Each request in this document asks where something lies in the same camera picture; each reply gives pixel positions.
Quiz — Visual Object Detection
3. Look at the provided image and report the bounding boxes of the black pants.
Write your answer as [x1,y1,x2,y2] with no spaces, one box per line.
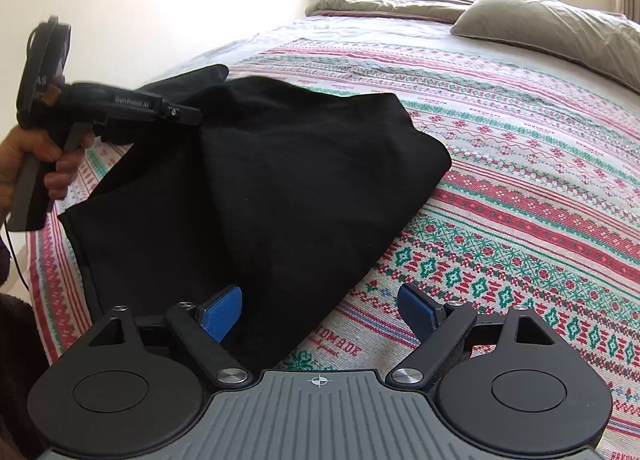
[60,67,451,371]

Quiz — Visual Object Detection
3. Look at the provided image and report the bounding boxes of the person left hand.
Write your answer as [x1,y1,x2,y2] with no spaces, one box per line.
[0,125,96,221]

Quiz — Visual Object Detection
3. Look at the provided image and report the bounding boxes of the patterned bedspread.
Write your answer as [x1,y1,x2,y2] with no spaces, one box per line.
[28,17,639,459]

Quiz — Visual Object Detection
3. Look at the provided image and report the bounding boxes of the folded grey duvet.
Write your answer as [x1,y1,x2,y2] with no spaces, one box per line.
[305,0,473,25]

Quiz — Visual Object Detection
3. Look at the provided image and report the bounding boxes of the grey pillow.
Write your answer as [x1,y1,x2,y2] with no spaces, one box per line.
[450,0,639,92]

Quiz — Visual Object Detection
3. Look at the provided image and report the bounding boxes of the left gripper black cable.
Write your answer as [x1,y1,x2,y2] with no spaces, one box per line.
[0,216,34,293]

